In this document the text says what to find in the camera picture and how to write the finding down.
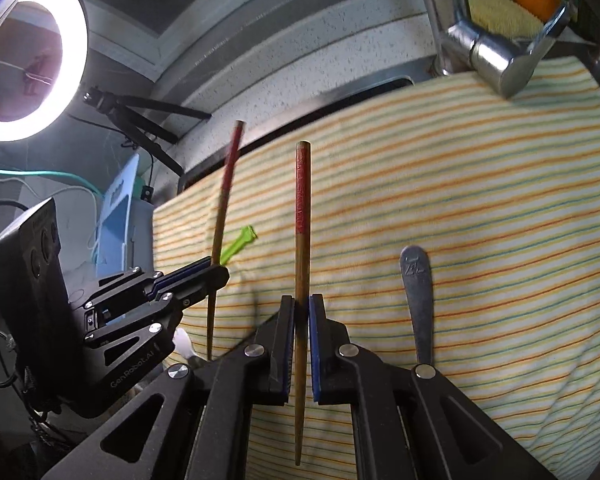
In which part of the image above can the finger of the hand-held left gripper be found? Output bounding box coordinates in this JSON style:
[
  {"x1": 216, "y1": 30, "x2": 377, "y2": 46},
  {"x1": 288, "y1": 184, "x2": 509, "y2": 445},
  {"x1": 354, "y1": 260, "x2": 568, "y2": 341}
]
[
  {"x1": 70, "y1": 255, "x2": 214, "y2": 317},
  {"x1": 84, "y1": 264, "x2": 230, "y2": 350}
]

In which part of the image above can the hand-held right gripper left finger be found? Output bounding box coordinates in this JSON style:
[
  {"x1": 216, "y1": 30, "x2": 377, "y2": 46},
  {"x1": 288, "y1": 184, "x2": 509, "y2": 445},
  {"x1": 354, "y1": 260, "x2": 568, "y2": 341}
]
[{"x1": 40, "y1": 295, "x2": 297, "y2": 480}]

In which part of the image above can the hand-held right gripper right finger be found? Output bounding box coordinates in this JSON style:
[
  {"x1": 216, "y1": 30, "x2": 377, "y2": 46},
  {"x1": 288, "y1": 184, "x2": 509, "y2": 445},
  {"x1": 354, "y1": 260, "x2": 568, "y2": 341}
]
[{"x1": 307, "y1": 294, "x2": 556, "y2": 480}]

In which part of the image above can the red-tipped wooden chopstick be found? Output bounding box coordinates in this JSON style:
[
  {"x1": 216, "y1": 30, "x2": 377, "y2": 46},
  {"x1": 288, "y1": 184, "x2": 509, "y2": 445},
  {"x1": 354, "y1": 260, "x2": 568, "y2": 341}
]
[
  {"x1": 295, "y1": 141, "x2": 312, "y2": 466},
  {"x1": 206, "y1": 120, "x2": 246, "y2": 361}
]

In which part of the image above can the green plastic spoon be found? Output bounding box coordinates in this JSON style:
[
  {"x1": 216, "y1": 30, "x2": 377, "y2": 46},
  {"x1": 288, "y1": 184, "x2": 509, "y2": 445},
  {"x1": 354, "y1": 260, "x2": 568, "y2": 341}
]
[{"x1": 220, "y1": 225, "x2": 258, "y2": 267}]

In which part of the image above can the white ceramic spoon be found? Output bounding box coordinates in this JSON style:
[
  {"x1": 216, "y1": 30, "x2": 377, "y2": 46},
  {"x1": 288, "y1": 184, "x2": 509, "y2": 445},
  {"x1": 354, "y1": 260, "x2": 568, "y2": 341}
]
[{"x1": 172, "y1": 329, "x2": 201, "y2": 361}]

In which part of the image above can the blue plastic dish rack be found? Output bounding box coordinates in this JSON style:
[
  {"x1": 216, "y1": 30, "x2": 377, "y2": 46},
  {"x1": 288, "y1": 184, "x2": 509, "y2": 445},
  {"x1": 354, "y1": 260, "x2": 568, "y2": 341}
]
[{"x1": 95, "y1": 152, "x2": 154, "y2": 281}]

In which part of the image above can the metal fork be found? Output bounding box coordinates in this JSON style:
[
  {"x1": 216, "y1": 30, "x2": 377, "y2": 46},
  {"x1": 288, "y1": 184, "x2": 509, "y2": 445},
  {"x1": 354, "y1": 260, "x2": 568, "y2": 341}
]
[{"x1": 400, "y1": 245, "x2": 435, "y2": 367}]

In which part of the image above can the black tripod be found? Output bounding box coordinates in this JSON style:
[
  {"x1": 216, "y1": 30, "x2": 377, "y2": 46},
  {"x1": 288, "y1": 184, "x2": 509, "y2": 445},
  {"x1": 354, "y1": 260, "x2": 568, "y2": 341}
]
[{"x1": 82, "y1": 87, "x2": 213, "y2": 177}]

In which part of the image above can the striped yellow cloth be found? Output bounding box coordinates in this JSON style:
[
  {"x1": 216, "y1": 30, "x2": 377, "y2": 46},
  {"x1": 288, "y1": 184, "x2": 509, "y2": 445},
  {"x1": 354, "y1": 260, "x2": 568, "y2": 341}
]
[{"x1": 152, "y1": 55, "x2": 600, "y2": 480}]

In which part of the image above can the chrome faucet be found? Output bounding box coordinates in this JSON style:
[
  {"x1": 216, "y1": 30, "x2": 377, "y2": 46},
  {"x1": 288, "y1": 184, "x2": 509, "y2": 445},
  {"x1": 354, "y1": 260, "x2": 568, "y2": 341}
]
[{"x1": 419, "y1": 0, "x2": 571, "y2": 100}]

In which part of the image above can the yellow sponge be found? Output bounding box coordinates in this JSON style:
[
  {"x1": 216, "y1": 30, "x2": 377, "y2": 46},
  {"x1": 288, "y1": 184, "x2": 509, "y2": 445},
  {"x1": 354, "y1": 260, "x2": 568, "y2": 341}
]
[{"x1": 467, "y1": 0, "x2": 546, "y2": 38}]

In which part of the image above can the black cable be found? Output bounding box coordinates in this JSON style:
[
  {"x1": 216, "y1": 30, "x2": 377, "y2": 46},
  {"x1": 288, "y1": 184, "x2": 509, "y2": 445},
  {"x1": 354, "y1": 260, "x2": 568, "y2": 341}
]
[{"x1": 0, "y1": 200, "x2": 28, "y2": 226}]

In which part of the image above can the white cable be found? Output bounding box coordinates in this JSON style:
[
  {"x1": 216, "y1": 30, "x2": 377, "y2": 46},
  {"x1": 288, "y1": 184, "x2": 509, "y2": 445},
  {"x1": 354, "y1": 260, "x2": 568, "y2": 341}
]
[{"x1": 0, "y1": 174, "x2": 98, "y2": 256}]

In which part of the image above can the green hose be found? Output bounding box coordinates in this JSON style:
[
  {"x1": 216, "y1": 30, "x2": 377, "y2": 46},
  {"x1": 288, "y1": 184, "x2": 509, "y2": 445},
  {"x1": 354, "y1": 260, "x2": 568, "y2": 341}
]
[{"x1": 0, "y1": 166, "x2": 104, "y2": 197}]

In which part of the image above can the white ring light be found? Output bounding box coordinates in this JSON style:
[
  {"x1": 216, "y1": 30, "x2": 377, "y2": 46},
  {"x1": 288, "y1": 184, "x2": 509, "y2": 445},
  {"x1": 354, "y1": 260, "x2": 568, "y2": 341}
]
[{"x1": 0, "y1": 0, "x2": 88, "y2": 142}]

